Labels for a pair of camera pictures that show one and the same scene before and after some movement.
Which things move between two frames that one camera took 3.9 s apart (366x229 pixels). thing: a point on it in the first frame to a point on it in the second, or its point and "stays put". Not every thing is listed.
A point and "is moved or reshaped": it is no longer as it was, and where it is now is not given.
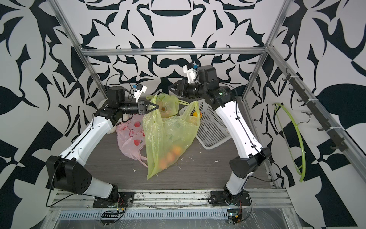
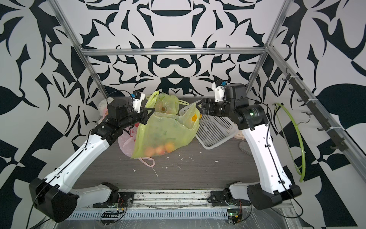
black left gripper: x=142 y=108 to x=144 y=116
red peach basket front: x=170 y=157 to x=160 y=151
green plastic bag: x=167 y=138 is moved or reshaped
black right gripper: x=183 y=88 to x=212 y=104
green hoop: x=297 y=171 stays put
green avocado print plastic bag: x=168 y=105 stays put
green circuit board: x=233 y=216 stays put
